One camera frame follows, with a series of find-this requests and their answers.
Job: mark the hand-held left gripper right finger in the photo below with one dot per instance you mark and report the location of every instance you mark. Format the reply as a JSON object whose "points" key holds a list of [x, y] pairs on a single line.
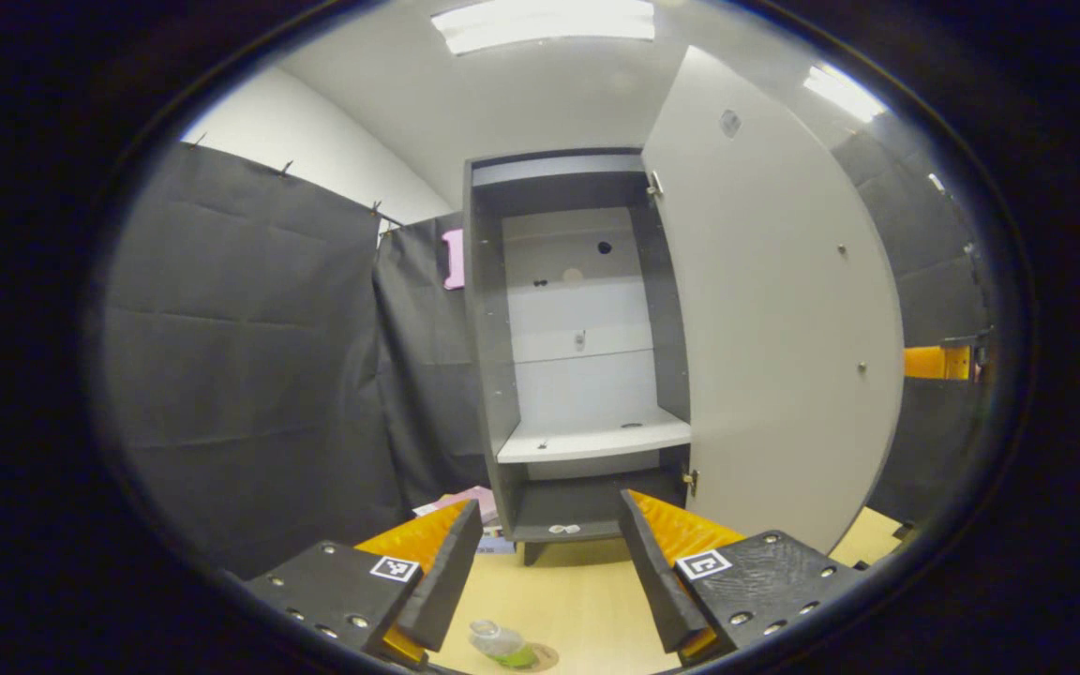
{"points": [[657, 581]]}

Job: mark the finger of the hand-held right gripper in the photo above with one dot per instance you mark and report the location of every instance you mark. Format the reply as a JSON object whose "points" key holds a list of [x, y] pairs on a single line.
{"points": [[934, 363]]}

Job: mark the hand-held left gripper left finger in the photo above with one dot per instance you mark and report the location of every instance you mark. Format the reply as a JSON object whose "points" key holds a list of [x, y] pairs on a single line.
{"points": [[451, 581]]}

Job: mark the clear bottle with green label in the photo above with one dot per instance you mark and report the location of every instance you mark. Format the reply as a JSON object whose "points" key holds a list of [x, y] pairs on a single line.
{"points": [[498, 642]]}

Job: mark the round brown coaster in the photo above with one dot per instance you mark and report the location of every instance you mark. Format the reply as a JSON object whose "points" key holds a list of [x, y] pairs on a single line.
{"points": [[547, 656]]}

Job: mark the grey cabinet door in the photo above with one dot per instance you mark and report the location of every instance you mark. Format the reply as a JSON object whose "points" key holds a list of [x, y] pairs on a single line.
{"points": [[774, 356]]}

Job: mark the dark grey cabinet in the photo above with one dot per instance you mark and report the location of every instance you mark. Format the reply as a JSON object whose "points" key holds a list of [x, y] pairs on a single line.
{"points": [[484, 375]]}

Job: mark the metal door hinge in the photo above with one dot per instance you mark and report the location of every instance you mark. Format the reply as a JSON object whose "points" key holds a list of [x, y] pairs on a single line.
{"points": [[690, 482], [654, 183]]}

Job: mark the white cabinet shelf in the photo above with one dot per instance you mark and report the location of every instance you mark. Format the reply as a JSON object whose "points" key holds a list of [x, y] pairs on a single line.
{"points": [[596, 439]]}

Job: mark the blue white booklet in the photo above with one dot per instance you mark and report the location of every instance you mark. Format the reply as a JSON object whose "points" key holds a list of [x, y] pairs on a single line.
{"points": [[496, 541]]}

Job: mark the pink book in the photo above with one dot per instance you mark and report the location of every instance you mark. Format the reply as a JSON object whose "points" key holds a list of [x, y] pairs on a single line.
{"points": [[479, 497]]}

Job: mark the small ceiling light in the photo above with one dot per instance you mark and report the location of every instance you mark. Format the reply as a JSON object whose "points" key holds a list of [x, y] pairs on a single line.
{"points": [[936, 183]]}

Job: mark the long ceiling light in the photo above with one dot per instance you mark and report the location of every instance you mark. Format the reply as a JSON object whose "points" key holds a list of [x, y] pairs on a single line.
{"points": [[842, 92]]}

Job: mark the black backdrop cloth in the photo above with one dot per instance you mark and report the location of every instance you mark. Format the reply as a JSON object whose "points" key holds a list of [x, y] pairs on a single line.
{"points": [[240, 356]]}

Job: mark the large ceiling light panel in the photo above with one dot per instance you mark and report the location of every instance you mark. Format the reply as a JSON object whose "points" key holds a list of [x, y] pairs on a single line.
{"points": [[545, 23]]}

